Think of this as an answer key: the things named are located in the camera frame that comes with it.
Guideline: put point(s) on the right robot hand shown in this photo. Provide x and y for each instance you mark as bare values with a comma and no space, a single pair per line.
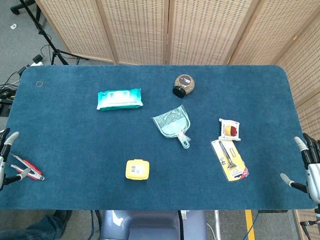
313,175

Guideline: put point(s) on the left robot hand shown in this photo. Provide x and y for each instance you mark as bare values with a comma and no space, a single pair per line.
4,150

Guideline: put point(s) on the yellow plastic box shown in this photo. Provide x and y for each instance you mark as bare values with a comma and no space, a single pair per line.
137,170

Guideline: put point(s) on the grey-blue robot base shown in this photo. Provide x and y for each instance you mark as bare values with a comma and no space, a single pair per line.
150,225

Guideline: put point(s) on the thin rubber band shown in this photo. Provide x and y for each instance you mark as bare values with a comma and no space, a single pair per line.
36,83

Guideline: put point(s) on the razor in yellow blister pack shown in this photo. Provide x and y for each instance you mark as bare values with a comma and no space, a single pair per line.
231,160

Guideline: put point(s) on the person's leg in jeans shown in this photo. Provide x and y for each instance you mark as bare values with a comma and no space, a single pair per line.
37,230

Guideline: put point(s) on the black shoe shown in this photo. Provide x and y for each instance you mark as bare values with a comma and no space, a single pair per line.
62,216

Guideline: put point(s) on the white power strip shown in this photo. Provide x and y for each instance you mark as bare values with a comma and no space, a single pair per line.
37,63

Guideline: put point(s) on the white snack packet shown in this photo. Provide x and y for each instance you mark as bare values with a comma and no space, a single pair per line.
230,130

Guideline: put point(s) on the blue carpet table mat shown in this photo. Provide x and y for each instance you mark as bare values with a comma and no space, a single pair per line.
100,150

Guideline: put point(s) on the metal table leg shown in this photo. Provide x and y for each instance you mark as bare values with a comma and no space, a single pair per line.
217,225

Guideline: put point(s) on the black tripod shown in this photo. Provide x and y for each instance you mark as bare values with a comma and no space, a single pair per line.
57,52

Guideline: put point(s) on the white scrap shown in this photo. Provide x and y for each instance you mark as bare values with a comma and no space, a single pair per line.
13,26

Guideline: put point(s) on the teal wet wipes pack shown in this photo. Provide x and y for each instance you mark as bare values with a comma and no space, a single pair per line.
119,99

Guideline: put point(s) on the black chair base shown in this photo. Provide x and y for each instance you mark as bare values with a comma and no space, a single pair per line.
15,10

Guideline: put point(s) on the mint green dustpan in bag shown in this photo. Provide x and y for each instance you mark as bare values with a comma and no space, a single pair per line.
172,123

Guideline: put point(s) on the glass jar with black lid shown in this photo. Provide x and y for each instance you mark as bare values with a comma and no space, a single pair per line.
184,84

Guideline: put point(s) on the wicker folding screen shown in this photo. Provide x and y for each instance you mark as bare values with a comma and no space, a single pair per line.
135,30

